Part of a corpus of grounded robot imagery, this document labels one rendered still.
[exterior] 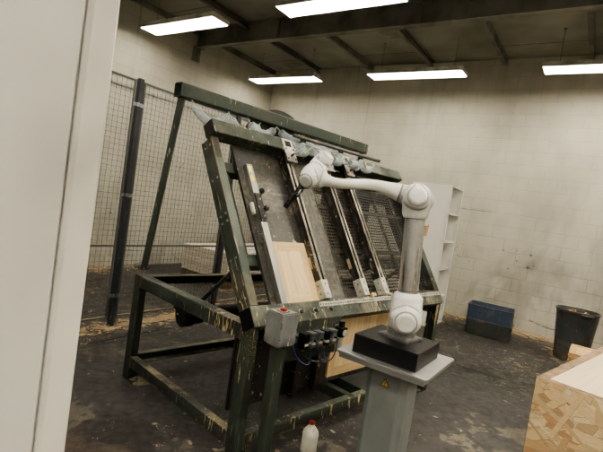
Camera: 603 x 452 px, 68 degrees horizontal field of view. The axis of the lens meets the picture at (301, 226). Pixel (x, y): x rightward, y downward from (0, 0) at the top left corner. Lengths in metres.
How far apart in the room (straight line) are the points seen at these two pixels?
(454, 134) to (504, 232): 1.86
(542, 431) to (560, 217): 6.91
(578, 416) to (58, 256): 0.85
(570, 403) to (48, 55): 0.90
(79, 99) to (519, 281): 7.71
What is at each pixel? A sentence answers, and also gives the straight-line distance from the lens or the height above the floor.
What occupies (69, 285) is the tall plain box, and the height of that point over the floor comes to 1.44.
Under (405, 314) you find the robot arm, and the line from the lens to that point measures 2.24.
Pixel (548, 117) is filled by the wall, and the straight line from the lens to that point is 8.05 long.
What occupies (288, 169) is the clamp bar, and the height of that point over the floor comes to 1.72.
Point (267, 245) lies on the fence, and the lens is 2.74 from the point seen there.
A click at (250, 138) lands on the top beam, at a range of 3.04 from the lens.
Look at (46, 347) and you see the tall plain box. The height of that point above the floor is 1.40.
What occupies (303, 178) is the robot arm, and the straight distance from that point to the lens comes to 2.32.
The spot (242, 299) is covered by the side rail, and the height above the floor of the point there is 0.92.
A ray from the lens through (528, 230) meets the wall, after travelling 7.83.
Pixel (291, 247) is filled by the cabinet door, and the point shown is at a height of 1.20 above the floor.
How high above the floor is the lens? 1.50
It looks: 3 degrees down
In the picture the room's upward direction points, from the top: 9 degrees clockwise
